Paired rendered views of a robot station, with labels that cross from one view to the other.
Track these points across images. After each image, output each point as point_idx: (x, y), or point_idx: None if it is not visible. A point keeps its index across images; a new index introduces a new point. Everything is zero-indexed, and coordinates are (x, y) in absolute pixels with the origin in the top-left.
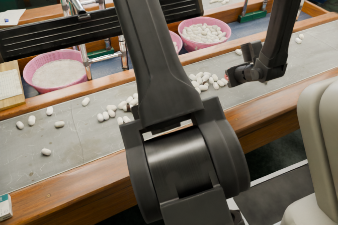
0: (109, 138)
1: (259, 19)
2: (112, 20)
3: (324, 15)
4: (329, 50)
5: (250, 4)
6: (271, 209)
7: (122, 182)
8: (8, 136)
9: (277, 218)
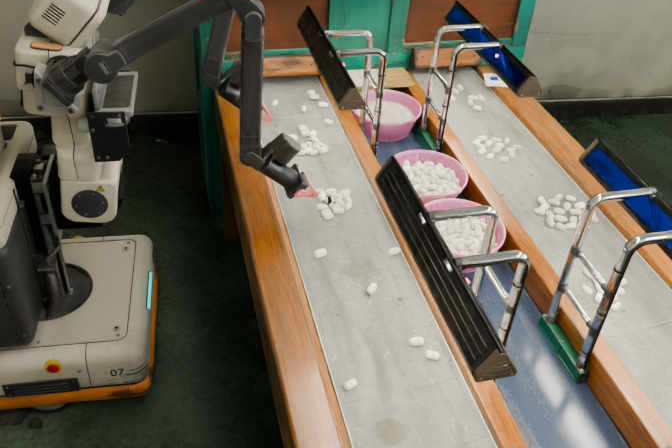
0: (275, 132)
1: (557, 366)
2: (321, 51)
3: (517, 439)
4: (378, 379)
5: (572, 322)
6: (117, 83)
7: (223, 129)
8: (302, 90)
9: (112, 83)
